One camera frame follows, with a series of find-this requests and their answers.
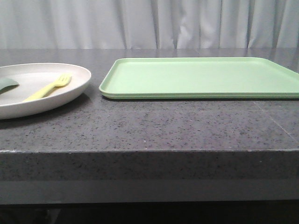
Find yellow plastic fork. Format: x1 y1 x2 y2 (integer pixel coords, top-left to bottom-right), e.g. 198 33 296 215
24 74 71 102

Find white oval plate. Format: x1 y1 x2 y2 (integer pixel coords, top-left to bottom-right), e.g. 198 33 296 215
0 63 91 119

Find light green serving tray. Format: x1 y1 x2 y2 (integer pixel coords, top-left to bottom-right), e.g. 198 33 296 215
99 57 299 99

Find teal plastic knife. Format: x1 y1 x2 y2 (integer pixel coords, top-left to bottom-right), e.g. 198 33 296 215
0 77 19 94

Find grey pleated curtain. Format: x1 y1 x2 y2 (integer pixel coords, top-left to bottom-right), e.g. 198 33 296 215
0 0 299 49

